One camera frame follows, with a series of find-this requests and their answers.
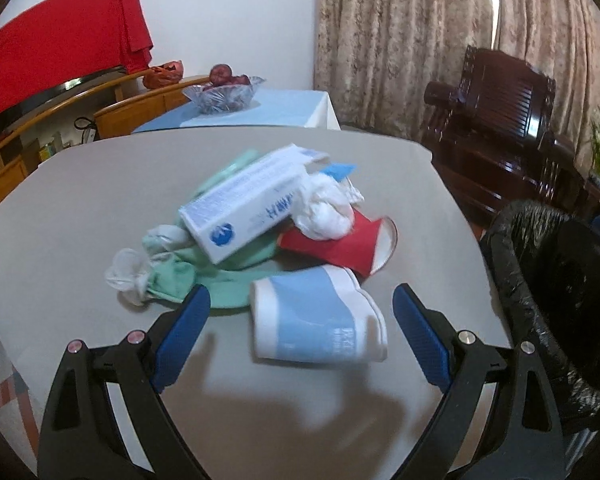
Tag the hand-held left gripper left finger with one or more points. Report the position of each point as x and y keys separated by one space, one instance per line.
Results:
x=180 y=340

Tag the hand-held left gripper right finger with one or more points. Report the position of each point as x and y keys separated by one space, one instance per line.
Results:
x=420 y=340

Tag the green cloth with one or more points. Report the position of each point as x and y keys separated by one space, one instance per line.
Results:
x=230 y=287

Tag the translucent plastic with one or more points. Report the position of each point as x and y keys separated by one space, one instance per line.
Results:
x=127 y=272

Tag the blue and white paper cup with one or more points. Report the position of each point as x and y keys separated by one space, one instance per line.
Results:
x=310 y=315

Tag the red paper cup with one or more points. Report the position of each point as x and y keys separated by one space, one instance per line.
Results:
x=350 y=250

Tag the bin with black bag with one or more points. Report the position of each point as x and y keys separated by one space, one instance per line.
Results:
x=530 y=240

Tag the white and blue carton box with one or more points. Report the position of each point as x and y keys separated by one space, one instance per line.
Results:
x=240 y=200

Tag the white tissue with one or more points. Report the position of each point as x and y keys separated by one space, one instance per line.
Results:
x=325 y=210

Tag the blue plastic wrapper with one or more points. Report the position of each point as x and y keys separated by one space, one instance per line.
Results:
x=341 y=170

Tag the patterned cloth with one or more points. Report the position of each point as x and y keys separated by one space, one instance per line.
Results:
x=0 y=385

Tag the small green box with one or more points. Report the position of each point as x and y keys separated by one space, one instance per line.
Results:
x=47 y=152

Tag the wooden cabinet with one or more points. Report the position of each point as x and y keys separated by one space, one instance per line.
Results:
x=130 y=115

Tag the dark wooden armchair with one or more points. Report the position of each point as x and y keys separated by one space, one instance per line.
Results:
x=510 y=125

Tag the glass fruit bowl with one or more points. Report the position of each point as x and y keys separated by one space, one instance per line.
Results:
x=220 y=100

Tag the light blue tablecloth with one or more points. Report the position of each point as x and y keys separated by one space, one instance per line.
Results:
x=280 y=110

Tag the red plastic bag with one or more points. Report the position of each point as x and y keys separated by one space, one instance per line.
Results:
x=162 y=76

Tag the red apple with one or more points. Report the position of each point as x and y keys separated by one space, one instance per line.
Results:
x=220 y=74
x=240 y=80

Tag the black television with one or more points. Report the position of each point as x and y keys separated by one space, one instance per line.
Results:
x=55 y=91

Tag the beige patterned curtain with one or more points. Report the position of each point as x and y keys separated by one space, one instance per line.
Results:
x=405 y=35

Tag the red cloth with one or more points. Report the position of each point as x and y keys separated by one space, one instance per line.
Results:
x=55 y=50

